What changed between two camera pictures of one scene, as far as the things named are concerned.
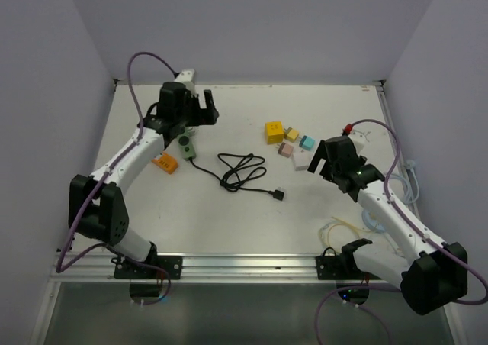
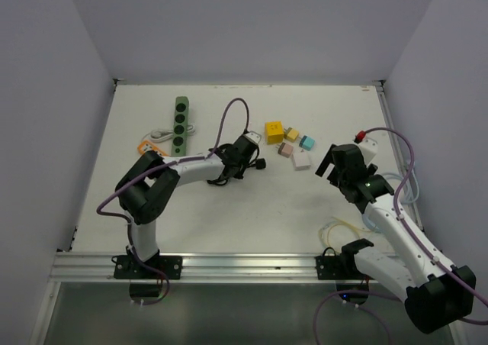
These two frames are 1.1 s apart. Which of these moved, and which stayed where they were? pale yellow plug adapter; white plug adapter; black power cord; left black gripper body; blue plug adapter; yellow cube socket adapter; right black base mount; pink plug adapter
Moved: left black gripper body; black power cord
Stayed: pale yellow plug adapter; blue plug adapter; right black base mount; yellow cube socket adapter; pink plug adapter; white plug adapter
